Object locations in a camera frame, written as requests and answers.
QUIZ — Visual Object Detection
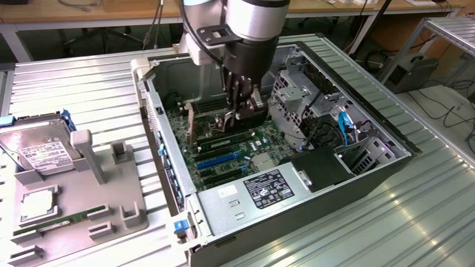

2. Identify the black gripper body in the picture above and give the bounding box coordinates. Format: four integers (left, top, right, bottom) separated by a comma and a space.
222, 36, 281, 82

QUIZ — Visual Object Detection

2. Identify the black ram slot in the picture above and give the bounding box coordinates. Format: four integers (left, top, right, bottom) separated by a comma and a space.
195, 97, 227, 106
195, 129, 257, 143
197, 101, 229, 112

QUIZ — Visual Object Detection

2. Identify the silver drive cage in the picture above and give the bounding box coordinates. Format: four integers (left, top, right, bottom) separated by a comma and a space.
269, 46, 335, 151

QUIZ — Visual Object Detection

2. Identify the green dell motherboard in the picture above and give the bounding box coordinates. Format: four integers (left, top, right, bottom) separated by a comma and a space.
165, 97, 295, 193

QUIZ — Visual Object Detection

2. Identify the installed green ram stick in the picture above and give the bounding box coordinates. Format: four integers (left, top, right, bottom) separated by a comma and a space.
197, 135, 258, 153

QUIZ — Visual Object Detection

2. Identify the black expansion slot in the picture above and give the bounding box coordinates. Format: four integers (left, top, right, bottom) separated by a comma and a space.
206, 170, 247, 186
193, 150, 239, 165
202, 165, 243, 179

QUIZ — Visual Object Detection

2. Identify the silver chipset heatsink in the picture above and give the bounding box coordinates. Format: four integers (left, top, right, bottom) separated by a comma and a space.
253, 154, 279, 171

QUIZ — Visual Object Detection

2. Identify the blue expansion slot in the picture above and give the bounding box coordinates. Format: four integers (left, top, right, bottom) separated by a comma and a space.
197, 154, 242, 171

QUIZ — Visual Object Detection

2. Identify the black plastic shroud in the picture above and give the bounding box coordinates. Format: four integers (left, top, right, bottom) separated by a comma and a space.
281, 146, 358, 195

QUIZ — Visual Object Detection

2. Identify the silver power supply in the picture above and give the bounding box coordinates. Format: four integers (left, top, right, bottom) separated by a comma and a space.
197, 162, 318, 238

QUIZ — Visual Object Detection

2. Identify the grey equipment box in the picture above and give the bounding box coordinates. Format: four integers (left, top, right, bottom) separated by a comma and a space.
378, 52, 439, 95

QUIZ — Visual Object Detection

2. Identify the wooden desk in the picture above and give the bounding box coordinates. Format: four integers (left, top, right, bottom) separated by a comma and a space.
0, 0, 468, 63

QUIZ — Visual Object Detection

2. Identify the open pc case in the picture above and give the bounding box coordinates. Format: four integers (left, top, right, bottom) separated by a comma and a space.
130, 41, 423, 267

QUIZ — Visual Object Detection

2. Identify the blue case latch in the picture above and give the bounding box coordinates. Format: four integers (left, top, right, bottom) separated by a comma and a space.
173, 219, 190, 234

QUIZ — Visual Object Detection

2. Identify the grey parts rack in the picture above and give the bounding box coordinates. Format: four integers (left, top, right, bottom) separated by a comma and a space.
7, 129, 151, 267

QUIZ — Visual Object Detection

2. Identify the metal slat side table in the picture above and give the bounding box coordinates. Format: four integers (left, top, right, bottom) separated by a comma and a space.
407, 17, 475, 75

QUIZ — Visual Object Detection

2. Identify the hard disk with blue rails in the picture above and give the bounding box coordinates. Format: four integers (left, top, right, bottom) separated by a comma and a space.
0, 110, 85, 176

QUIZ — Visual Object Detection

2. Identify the spare green ram stick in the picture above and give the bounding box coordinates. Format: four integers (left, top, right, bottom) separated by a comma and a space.
13, 204, 109, 236

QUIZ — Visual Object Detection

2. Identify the spare cpu chip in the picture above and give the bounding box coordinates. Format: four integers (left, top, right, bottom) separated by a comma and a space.
21, 190, 58, 220

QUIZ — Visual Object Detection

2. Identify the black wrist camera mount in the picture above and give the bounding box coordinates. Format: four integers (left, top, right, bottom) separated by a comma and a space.
195, 24, 243, 47

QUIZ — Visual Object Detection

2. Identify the black drive power wire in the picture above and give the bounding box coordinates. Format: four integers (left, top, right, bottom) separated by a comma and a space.
301, 88, 321, 136

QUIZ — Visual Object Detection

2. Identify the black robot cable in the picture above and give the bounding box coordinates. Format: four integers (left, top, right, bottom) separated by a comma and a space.
181, 0, 226, 65

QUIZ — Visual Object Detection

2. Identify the blue sata wire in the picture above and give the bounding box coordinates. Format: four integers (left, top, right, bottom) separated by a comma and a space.
337, 110, 354, 147

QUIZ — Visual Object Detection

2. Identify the black cable coil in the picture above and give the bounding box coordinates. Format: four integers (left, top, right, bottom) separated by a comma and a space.
366, 49, 387, 71

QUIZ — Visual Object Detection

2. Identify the black floor cable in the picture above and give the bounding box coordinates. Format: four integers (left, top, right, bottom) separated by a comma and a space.
405, 80, 475, 129

